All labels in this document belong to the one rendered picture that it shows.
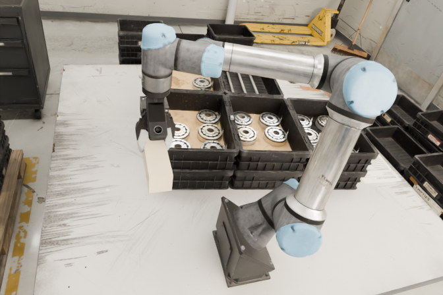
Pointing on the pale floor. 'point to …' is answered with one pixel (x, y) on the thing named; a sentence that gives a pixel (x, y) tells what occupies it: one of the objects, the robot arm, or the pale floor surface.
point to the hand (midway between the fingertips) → (154, 149)
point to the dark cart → (22, 47)
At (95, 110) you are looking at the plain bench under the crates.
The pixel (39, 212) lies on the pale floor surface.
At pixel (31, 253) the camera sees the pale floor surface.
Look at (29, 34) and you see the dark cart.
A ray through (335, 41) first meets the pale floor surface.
